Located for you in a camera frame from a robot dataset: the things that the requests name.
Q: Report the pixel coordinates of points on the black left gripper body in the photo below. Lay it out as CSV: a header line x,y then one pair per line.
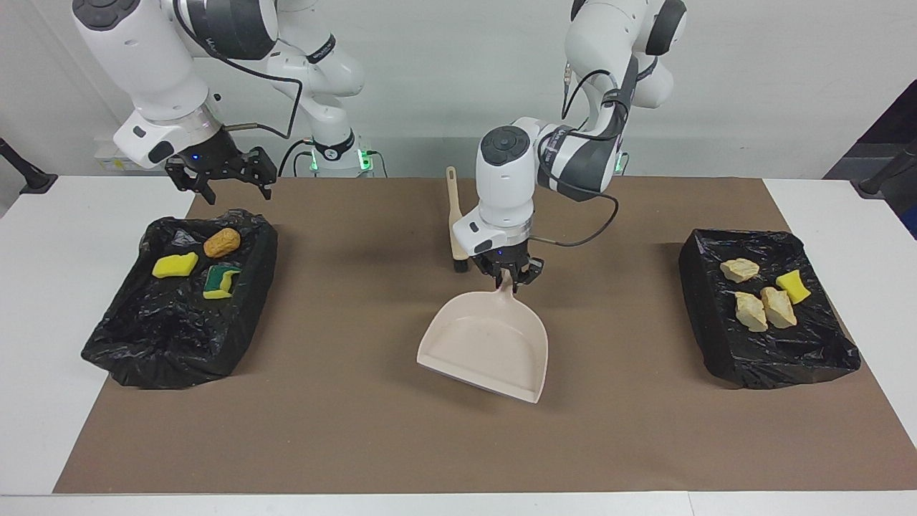
x,y
505,259

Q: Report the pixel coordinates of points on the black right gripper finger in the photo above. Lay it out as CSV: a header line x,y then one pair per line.
x,y
190,179
259,170

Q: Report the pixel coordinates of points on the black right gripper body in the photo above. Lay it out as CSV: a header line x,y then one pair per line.
x,y
215,156

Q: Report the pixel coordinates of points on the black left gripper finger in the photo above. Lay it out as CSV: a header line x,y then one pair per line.
x,y
486,269
530,271

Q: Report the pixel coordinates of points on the beige hand brush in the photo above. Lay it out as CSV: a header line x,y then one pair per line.
x,y
455,229

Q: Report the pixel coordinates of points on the brown bread roll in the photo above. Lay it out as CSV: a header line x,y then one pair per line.
x,y
222,242

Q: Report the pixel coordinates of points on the beige plastic dustpan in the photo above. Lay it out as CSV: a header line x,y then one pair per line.
x,y
487,344

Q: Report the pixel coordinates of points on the yellow sponge piece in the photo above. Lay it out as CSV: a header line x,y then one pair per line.
x,y
174,266

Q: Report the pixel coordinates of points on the yellow sponge with green pad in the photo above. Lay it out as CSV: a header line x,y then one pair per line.
x,y
218,282

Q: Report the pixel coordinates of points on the pale chip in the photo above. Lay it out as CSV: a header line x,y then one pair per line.
x,y
739,269

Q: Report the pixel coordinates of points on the striped croissant bread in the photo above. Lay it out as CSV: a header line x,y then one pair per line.
x,y
779,307
751,312

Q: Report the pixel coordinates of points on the small yellow sponge wedge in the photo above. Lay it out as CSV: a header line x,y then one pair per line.
x,y
793,287

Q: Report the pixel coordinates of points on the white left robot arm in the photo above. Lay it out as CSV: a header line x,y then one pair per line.
x,y
509,186

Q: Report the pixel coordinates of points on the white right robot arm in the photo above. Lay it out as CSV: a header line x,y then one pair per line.
x,y
143,57

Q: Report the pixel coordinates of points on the black bag-lined bin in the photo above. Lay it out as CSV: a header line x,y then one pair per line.
x,y
716,337
143,337

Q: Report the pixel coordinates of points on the black clamp stand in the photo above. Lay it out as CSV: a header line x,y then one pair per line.
x,y
877,183
32,179

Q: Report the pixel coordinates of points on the brown paper table mat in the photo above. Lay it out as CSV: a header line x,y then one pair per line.
x,y
358,444

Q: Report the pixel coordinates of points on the dark partition panel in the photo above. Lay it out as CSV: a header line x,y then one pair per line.
x,y
895,122

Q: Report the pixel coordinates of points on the white wall socket box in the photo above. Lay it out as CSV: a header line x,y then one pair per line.
x,y
104,163

